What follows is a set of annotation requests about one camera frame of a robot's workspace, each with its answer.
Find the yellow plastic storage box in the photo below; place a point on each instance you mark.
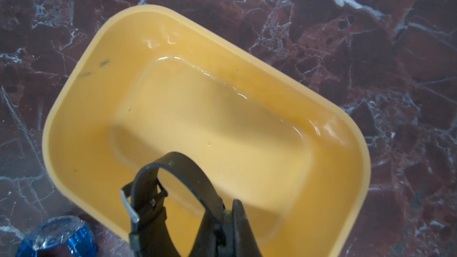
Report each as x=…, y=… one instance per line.
x=152, y=81

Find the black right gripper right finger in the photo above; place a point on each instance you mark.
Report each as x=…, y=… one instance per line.
x=245, y=244

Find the translucent blue watch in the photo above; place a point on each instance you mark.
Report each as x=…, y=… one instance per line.
x=64, y=236

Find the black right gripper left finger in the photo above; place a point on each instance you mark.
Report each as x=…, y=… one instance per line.
x=209, y=239

